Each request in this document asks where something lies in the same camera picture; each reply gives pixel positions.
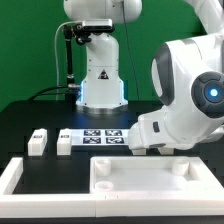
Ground grey camera cable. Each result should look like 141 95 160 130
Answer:
54 20 84 88

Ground white U-shaped fence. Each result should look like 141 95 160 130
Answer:
0 158 224 218

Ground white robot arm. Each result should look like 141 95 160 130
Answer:
63 0 224 151

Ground black cables on table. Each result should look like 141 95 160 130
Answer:
27 85 70 102

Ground silver camera on mount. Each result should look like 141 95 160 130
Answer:
82 19 113 32

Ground white marker base plate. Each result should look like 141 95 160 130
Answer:
72 129 128 146

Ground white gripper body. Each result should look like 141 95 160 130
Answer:
128 110 174 150

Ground white desk tabletop tray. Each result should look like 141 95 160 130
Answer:
89 156 224 194

